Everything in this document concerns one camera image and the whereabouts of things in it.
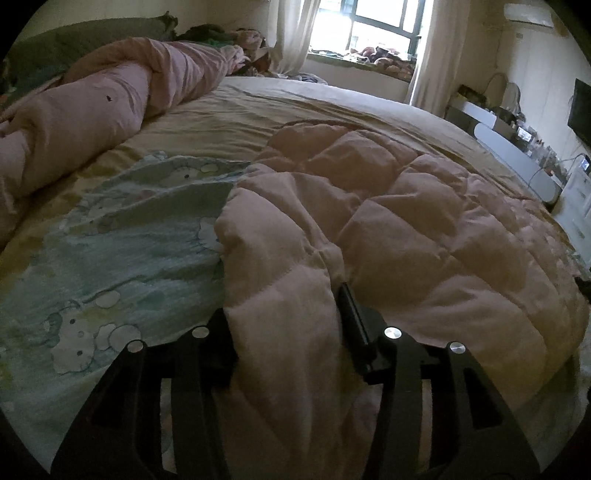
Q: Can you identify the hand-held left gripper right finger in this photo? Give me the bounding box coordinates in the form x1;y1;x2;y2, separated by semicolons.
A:
336;282;541;480

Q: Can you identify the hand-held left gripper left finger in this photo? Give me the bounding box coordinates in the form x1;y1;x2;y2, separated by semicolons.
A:
51;308;238;480

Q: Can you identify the pink quilt with cartoon lining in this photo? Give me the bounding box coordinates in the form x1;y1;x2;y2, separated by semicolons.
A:
0;122;591;480

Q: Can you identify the pile of clothes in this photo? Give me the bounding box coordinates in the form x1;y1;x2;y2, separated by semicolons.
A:
178;25;274;77

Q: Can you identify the bed with beige sheet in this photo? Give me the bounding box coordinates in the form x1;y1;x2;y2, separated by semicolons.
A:
0;74;561;278

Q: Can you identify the white rounded board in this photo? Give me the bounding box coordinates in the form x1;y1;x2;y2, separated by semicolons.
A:
473;122;565;205

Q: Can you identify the white side table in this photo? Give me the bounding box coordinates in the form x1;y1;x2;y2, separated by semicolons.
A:
445;99;500;136

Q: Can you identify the white dresser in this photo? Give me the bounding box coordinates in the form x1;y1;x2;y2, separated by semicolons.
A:
551;161;591;269

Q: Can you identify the pile of plush on windowsill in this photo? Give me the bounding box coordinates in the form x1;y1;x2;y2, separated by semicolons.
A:
346;44;416;75

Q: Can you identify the rolled pink duvet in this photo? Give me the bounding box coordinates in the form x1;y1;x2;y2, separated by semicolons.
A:
0;37;245;245

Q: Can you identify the window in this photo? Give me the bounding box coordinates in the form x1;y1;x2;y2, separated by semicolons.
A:
309;0;435;58

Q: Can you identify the black television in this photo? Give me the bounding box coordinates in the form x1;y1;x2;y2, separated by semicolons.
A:
567;78;591;137

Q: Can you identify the dark green pillow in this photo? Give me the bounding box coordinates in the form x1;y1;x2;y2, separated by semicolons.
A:
0;16;178;90

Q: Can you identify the white air conditioner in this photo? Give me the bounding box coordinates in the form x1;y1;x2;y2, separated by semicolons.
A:
503;2;555;28

